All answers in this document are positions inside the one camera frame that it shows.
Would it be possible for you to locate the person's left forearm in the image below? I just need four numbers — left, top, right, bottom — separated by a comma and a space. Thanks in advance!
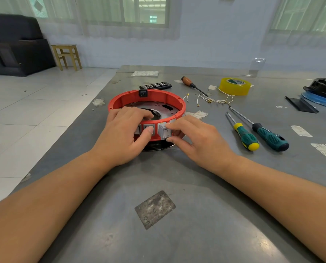
0, 150, 111, 263

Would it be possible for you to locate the black armchair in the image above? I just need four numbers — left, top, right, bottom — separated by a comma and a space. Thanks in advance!
0, 14, 57, 77

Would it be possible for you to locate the narrow sheer curtain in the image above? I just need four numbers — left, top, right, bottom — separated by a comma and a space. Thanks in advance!
261, 0, 326, 48

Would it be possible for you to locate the narrow window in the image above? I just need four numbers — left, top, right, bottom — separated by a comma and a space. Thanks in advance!
271, 0, 326, 32

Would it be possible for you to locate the white paper sheet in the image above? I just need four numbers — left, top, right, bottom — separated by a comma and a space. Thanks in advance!
131, 70, 160, 77

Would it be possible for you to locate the dark green black screwdriver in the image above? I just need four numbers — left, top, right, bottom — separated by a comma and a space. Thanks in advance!
228, 106, 290, 152

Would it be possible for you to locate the black flat plate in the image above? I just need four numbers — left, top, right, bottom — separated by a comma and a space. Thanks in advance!
285, 96, 319, 114

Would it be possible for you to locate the white yellow wires bundle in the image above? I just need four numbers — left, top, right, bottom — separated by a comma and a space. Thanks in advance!
182, 89, 234, 107

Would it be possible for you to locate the clear acrylic stand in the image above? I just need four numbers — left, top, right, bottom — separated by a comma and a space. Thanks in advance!
241, 57, 266, 77

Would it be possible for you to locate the wooden handle screwdriver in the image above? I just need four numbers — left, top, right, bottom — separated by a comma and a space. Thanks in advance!
181, 76, 209, 97

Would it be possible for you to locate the black round housing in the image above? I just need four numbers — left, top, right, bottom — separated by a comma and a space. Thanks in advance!
303, 78, 326, 101

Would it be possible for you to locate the person's left hand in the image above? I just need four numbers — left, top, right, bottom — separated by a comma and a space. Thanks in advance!
90, 106, 155, 169

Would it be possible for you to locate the person's right hand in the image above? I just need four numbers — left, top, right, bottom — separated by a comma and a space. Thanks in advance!
165, 115, 236, 176

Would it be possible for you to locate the yellow tape roll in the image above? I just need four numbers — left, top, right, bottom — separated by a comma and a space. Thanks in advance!
219, 77, 252, 96

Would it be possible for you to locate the white torn tape patch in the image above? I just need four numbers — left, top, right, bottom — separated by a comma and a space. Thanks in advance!
184, 110, 209, 120

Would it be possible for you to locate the red plastic ring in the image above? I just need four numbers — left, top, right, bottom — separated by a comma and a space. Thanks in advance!
108, 89, 186, 142

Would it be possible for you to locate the wooden stool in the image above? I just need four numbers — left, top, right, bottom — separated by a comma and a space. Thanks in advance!
51, 44, 82, 72

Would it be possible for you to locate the wide sheer curtain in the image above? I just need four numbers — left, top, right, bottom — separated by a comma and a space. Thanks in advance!
0, 0, 183, 40

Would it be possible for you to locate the person's right forearm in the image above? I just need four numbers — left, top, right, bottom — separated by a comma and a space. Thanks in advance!
219, 157, 326, 263

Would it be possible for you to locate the blue plastic ring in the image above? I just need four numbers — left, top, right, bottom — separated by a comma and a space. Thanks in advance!
301, 91, 326, 110

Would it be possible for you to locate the wide window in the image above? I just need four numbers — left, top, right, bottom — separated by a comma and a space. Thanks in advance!
27, 0, 170, 28

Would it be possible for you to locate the black bit set case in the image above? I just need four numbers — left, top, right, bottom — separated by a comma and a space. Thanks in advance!
140, 81, 172, 91

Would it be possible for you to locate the green yellow handle screwdriver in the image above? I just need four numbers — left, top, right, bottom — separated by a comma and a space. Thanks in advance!
226, 111, 260, 152

